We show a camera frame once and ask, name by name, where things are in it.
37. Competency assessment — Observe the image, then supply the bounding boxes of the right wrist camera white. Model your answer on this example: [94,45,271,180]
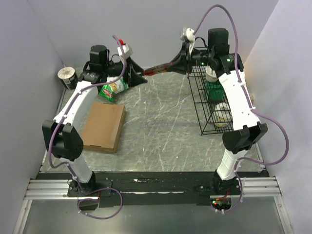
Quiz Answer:
[180,27,195,47]

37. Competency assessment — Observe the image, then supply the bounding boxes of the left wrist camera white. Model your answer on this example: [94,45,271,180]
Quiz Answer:
[117,43,133,60]

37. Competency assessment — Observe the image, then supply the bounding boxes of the brown cardboard express box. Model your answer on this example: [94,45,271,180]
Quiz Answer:
[81,102,126,153]

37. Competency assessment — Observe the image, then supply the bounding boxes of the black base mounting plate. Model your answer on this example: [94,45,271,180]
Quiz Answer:
[67,172,240,208]

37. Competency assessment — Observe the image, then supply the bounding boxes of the aluminium rail frame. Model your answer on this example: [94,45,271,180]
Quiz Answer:
[13,177,294,234]

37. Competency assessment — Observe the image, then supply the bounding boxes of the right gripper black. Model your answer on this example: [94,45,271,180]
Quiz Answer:
[166,43,214,76]

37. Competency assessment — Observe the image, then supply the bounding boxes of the black can white lid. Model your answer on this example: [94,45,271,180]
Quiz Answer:
[58,67,78,90]

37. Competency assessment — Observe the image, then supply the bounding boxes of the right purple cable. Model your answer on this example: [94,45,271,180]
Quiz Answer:
[194,4,290,213]

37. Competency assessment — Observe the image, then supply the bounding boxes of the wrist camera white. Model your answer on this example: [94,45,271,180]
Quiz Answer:
[117,43,133,60]
[180,27,195,47]

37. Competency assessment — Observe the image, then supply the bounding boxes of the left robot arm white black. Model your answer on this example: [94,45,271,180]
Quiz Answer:
[42,42,147,196]

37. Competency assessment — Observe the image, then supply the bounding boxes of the white cup in rack front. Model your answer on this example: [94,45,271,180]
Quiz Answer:
[213,102,231,128]

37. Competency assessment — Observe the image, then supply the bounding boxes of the black wire basket rack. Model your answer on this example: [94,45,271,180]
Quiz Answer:
[188,66,233,135]

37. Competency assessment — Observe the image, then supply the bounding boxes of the white yogurt cup in rack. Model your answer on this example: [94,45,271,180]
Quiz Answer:
[205,66,218,83]

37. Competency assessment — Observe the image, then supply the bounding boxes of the purple cable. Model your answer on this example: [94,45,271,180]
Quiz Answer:
[194,4,290,213]
[48,35,127,219]

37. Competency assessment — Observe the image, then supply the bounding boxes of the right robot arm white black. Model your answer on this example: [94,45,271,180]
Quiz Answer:
[169,28,268,195]

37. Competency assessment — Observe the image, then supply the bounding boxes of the green lidded container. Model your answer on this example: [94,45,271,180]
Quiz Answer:
[206,81,224,102]

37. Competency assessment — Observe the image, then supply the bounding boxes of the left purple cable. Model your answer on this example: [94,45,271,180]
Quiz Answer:
[48,35,127,219]

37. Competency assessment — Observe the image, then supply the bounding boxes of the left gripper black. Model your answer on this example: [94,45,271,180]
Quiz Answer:
[103,57,148,87]

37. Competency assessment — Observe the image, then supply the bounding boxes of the green white chips bag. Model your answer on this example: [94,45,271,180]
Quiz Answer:
[99,77,129,102]

